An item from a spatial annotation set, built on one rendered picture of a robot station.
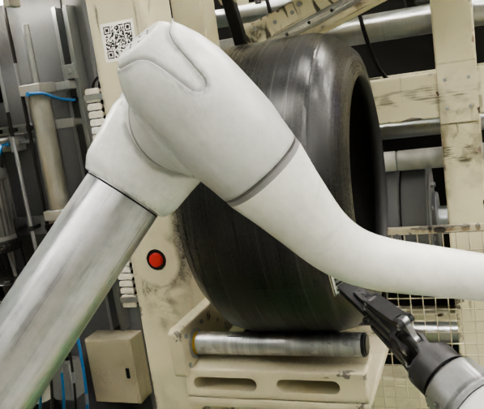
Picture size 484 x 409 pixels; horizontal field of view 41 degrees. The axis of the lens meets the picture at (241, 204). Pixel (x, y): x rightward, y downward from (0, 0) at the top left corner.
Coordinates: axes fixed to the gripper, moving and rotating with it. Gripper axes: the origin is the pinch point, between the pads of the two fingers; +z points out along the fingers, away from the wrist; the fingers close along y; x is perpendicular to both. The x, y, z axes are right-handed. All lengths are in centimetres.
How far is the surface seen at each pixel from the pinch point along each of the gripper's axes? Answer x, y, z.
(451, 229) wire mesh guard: 41, 32, 27
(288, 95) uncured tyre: 6.8, -27.2, 19.7
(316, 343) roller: -6.6, 15.3, 8.4
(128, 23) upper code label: -5, -35, 58
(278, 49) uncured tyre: 12.8, -28.8, 31.9
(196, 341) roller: -24.5, 15.2, 24.9
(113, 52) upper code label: -9, -31, 59
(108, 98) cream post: -15, -24, 58
